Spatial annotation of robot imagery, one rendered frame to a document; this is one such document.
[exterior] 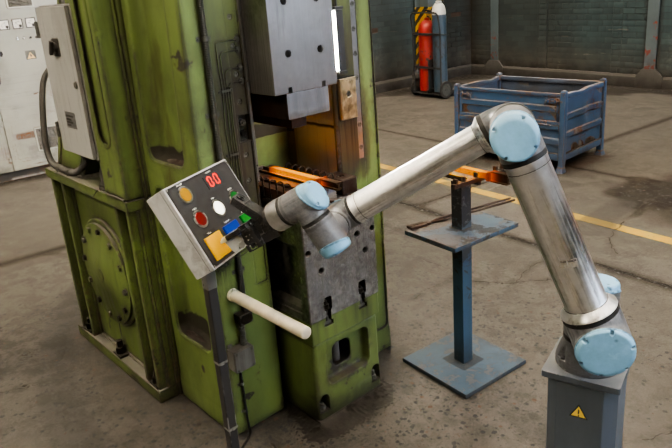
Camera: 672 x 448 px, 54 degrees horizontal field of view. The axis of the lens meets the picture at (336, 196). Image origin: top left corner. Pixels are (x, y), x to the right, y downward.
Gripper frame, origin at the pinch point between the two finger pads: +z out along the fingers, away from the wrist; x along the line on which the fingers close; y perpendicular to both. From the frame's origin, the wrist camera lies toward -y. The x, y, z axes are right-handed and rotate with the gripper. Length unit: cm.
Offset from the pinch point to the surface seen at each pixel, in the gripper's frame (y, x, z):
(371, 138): 0, 112, -8
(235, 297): 23, 35, 39
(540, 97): 55, 439, -18
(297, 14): -52, 63, -31
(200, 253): 0.0, -7.1, 4.1
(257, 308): 30, 29, 28
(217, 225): -4.2, 4.9, 3.0
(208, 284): 11.0, 8.4, 22.4
